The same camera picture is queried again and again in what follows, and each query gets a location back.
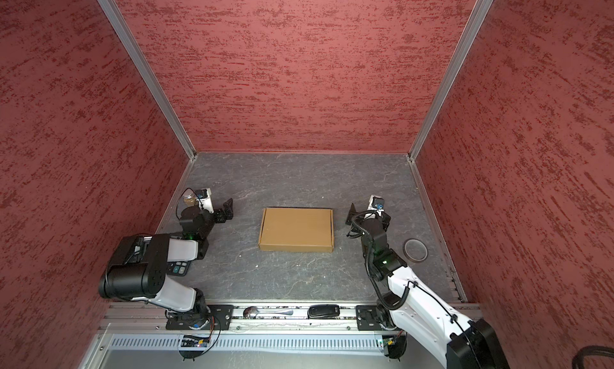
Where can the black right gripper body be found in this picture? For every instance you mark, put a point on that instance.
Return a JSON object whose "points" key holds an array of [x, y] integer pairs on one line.
{"points": [[358, 219]]}

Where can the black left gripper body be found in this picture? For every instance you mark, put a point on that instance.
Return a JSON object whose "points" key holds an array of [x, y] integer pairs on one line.
{"points": [[210, 218]]}

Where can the brown cardboard box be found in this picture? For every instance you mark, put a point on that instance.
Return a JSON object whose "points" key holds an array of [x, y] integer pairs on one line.
{"points": [[297, 229]]}

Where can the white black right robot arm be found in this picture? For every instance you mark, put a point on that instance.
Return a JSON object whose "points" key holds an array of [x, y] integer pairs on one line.
{"points": [[407, 304]]}

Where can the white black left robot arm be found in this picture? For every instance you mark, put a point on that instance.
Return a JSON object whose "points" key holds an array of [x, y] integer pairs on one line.
{"points": [[143, 268]]}

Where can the glass jar with lid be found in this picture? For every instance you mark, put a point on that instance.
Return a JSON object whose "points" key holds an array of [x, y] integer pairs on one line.
{"points": [[189, 198]]}

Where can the black calculator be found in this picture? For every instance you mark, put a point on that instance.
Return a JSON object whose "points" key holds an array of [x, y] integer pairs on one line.
{"points": [[179, 268]]}

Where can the black car key fob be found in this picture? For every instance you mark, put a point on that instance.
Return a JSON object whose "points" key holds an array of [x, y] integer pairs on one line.
{"points": [[324, 311]]}

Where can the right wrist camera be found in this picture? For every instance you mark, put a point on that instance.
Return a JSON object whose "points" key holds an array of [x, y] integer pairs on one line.
{"points": [[376, 203]]}

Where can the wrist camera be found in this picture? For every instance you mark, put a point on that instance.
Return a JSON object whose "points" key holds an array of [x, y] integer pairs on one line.
{"points": [[204, 200], [376, 203]]}

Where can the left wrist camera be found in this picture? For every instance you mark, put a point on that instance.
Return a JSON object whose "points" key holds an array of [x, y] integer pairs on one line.
{"points": [[204, 200]]}

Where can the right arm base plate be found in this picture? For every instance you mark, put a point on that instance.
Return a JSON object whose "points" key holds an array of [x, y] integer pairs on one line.
{"points": [[374, 318]]}

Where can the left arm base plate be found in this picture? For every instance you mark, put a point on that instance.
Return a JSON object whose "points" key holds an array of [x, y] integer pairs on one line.
{"points": [[214, 317]]}

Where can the aluminium front rail frame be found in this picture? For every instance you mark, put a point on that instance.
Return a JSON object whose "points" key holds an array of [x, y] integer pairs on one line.
{"points": [[281, 327]]}

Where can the aluminium corner post left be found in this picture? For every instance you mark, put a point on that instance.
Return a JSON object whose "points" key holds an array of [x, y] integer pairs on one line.
{"points": [[112, 13]]}

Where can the aluminium corner post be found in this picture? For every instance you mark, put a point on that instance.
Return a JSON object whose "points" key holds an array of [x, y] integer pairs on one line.
{"points": [[112, 13], [475, 20]]}

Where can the aluminium corner post right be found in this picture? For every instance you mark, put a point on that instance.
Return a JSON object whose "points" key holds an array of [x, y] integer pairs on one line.
{"points": [[475, 20]]}

